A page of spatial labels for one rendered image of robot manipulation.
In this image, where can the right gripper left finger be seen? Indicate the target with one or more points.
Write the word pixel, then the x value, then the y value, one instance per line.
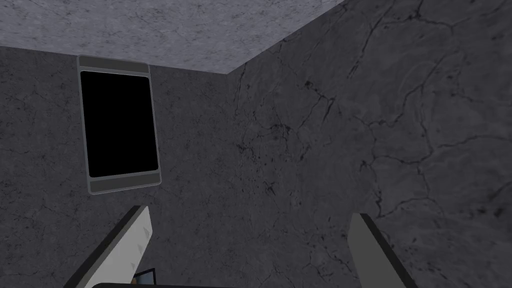
pixel 116 256

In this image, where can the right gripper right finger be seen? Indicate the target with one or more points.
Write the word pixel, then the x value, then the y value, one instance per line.
pixel 374 256

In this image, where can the black window with grey frame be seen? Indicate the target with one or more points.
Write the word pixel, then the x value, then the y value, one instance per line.
pixel 118 124

